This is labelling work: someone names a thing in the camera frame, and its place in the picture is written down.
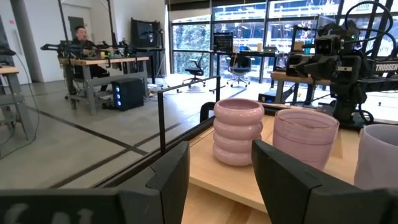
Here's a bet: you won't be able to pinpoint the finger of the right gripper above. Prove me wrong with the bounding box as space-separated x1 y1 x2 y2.
285 53 312 78
303 55 338 78

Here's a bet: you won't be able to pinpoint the smooth pink glass mug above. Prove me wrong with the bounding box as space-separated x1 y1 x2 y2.
272 108 340 171

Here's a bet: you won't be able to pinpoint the black office chair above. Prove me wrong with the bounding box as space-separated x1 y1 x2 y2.
177 57 208 93
226 54 252 88

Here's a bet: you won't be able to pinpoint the person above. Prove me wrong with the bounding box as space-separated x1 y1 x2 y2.
70 25 109 78

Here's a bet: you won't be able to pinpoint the large black screen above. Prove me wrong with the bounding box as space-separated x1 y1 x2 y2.
130 17 165 49

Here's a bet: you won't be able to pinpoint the wooden table metal legs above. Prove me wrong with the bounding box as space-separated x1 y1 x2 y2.
270 70 332 105

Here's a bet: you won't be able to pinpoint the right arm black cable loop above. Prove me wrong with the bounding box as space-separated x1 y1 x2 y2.
343 0 398 60

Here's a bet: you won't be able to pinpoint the small black monitor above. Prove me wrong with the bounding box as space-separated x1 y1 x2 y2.
213 32 234 53

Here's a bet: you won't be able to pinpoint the tall frosted cup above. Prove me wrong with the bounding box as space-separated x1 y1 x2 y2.
354 123 398 190

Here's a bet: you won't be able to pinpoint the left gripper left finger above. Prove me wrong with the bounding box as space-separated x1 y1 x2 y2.
117 141 191 224

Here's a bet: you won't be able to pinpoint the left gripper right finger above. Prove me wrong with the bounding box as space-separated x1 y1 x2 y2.
251 139 323 224

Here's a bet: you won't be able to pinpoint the black computer tower blue lights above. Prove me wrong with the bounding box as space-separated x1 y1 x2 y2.
111 78 146 112

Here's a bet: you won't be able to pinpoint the wooden workbench grey legs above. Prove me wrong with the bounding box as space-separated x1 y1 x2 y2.
58 55 150 116

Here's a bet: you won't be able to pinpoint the long dark desk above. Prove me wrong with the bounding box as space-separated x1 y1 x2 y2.
211 49 290 85

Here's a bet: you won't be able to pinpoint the grey-legged wooden side table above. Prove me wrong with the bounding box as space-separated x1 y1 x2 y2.
0 46 35 141

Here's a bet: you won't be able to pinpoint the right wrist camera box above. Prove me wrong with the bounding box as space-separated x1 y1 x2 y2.
314 33 341 57

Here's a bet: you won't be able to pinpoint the small black box device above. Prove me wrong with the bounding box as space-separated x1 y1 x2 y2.
257 91 277 103

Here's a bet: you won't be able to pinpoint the ribbed pink mug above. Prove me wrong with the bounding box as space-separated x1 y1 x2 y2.
213 98 265 167

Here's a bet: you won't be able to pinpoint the thick black cable hose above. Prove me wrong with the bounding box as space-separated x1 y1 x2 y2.
200 101 218 124

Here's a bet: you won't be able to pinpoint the wooden shelf with black frame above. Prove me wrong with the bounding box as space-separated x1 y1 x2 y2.
157 75 363 214

